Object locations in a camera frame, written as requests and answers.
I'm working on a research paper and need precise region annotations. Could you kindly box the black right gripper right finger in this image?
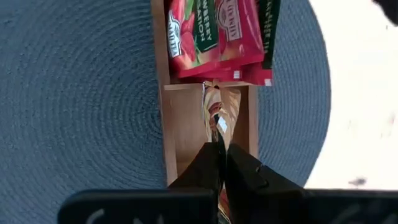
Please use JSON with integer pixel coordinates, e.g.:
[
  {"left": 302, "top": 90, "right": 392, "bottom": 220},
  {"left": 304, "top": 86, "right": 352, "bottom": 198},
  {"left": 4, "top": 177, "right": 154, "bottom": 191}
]
[{"left": 224, "top": 142, "right": 305, "bottom": 191}]

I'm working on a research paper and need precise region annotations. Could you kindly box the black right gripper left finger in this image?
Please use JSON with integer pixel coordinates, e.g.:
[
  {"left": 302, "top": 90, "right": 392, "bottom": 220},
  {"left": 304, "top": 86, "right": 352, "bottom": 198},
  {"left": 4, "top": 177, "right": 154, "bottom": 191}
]
[{"left": 169, "top": 142, "right": 223, "bottom": 191}]

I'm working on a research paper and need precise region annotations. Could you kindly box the wooden three-compartment box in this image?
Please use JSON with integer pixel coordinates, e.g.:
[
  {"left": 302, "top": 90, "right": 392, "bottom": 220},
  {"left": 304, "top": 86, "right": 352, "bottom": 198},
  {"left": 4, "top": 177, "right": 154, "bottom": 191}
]
[{"left": 150, "top": 0, "right": 261, "bottom": 187}]

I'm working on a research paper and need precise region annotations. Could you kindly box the beige tea packet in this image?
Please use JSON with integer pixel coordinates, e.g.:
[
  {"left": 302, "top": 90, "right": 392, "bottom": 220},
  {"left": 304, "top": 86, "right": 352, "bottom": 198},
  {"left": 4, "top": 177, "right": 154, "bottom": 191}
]
[{"left": 201, "top": 81, "right": 243, "bottom": 224}]

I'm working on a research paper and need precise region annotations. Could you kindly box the red strawberry tea packet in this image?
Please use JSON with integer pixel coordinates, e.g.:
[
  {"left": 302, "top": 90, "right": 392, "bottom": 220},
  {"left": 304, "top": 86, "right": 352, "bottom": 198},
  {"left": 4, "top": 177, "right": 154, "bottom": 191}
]
[
  {"left": 167, "top": 0, "right": 223, "bottom": 78},
  {"left": 216, "top": 0, "right": 266, "bottom": 74},
  {"left": 239, "top": 0, "right": 282, "bottom": 87}
]

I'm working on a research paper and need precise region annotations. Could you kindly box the round dark blue woven placemat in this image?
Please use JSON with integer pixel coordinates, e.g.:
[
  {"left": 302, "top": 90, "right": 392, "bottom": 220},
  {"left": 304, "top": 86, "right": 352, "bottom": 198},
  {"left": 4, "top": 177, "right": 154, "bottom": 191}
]
[{"left": 0, "top": 0, "right": 332, "bottom": 224}]

